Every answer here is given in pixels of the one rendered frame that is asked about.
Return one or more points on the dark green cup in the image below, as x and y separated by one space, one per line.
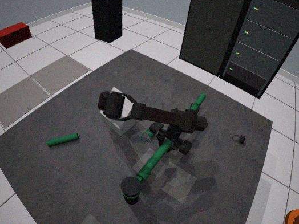
142 175

